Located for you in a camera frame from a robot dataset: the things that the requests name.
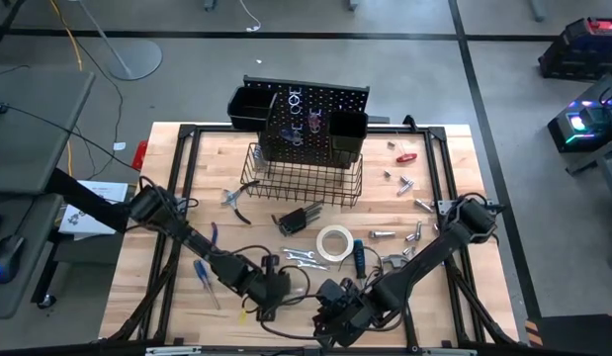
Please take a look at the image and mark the black handled pliers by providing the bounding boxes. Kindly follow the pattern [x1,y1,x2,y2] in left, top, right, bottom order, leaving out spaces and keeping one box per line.
[219,179,261,226]

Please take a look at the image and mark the black hex key set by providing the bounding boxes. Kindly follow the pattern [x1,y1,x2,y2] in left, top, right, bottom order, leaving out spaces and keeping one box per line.
[271,201,324,238]

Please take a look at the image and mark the black handled hammer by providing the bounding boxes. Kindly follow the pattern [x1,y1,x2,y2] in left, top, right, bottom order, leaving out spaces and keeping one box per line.
[381,252,422,355]

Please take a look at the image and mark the white printed paper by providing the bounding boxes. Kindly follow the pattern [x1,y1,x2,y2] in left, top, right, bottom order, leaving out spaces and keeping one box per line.
[57,179,131,236]

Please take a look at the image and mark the black blue grip screwdriver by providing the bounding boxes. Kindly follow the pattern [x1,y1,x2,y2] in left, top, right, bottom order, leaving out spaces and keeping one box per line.
[351,237,368,281]

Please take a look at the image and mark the silver aluminium rail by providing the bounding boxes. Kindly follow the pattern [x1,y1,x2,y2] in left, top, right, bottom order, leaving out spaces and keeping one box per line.
[422,347,480,356]
[144,345,204,356]

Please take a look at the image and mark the black wire basket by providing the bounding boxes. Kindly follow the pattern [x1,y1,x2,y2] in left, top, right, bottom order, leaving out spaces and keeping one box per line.
[239,141,364,209]

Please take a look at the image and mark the black computer mouse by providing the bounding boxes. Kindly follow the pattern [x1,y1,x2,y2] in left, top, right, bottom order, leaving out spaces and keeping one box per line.
[0,233,27,286]

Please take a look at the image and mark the black pegboard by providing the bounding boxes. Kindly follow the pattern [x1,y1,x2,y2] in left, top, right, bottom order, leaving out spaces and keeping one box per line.
[242,74,372,170]

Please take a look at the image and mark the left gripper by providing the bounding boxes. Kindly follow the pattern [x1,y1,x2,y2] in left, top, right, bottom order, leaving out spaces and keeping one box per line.
[245,254,309,322]

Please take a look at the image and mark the black desk cable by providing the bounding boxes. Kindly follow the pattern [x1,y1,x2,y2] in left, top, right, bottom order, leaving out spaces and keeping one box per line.
[0,62,138,182]

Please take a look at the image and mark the wide black plastic bin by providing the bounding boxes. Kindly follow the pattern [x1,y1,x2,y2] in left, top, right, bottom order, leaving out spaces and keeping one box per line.
[226,85,279,134]

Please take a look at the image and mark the white tape roll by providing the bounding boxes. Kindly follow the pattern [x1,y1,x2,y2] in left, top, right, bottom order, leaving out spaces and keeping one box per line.
[315,223,356,264]

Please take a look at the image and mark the red plastic object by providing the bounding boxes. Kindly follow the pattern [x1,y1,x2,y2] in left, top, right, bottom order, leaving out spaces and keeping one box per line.
[131,139,150,172]

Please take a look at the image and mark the small blue screwdriver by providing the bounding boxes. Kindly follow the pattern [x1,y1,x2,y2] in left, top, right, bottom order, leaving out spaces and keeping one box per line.
[192,258,221,312]

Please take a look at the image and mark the silver pegboard hook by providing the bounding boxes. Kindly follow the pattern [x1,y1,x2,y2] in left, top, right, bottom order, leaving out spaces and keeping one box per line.
[287,86,304,117]

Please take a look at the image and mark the tall black plastic bin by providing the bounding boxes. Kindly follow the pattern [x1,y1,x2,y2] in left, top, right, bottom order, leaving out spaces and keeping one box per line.
[327,109,370,167]

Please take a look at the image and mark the white floor cable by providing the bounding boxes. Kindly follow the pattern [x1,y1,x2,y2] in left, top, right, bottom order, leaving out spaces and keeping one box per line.
[234,0,263,34]

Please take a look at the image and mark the yellow cable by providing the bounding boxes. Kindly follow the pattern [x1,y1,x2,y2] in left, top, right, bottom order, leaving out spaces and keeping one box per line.
[46,0,85,178]

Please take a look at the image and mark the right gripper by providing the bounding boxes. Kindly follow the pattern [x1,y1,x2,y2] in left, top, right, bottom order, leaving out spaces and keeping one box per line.
[312,279,386,347]

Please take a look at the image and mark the black yellow striped box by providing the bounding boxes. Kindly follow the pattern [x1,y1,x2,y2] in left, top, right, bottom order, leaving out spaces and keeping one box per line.
[523,311,612,356]

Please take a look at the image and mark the grey desk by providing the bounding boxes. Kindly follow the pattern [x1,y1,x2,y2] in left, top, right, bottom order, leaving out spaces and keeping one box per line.
[0,193,65,320]
[0,63,96,197]

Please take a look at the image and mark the lit computer case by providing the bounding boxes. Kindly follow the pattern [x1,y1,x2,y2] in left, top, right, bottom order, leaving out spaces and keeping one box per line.
[546,65,612,155]

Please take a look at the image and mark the grey floor stand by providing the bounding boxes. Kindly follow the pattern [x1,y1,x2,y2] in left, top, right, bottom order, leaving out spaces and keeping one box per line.
[76,0,164,82]

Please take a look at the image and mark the black red toolbox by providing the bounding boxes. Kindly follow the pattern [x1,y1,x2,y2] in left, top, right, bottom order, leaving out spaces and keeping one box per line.
[536,16,612,83]

